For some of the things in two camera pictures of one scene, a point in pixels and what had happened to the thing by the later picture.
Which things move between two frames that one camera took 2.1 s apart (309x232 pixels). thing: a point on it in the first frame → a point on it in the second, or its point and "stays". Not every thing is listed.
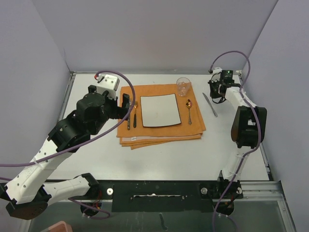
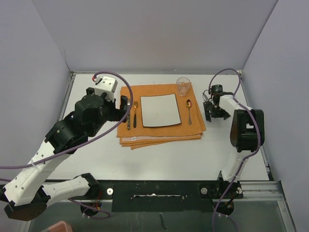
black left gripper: [119, 111] stays
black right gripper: [212, 94] → [210, 114]
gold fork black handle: [134, 116] stays
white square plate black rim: [160, 110] stays
